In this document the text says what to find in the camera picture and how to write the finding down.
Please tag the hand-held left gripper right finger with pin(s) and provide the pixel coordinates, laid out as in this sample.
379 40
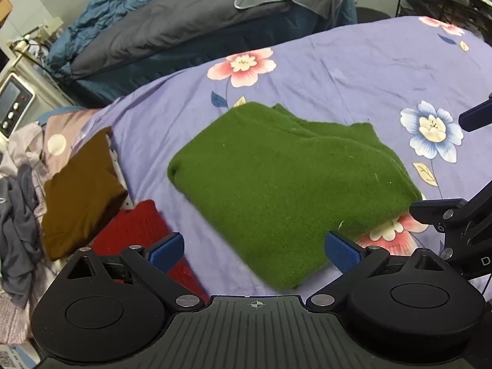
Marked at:
341 254

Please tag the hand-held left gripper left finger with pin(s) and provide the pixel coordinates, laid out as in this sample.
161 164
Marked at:
166 252

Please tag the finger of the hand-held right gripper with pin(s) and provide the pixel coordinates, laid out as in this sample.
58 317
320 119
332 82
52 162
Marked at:
476 118
442 214

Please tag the green knit sweater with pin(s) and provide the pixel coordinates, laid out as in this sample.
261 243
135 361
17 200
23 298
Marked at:
269 184

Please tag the red knit garment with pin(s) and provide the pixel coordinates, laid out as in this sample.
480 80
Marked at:
134 230

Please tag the grey crumpled garment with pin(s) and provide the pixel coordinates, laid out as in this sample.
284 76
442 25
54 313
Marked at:
19 238

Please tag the purple floral bed sheet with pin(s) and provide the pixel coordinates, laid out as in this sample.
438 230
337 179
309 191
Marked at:
330 84

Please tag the pink polka dot pillow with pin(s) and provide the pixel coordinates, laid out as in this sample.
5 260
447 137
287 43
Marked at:
63 138

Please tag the pale lilac crumpled cloth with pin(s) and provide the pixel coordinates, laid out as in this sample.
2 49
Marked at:
23 142

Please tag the white appliance with buttons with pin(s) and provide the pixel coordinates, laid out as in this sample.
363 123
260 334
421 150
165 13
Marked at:
13 103

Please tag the grey duvet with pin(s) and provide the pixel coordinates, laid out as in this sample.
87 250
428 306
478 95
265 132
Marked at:
173 27

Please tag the blue crumpled blanket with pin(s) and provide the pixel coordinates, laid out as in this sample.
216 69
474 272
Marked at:
111 7

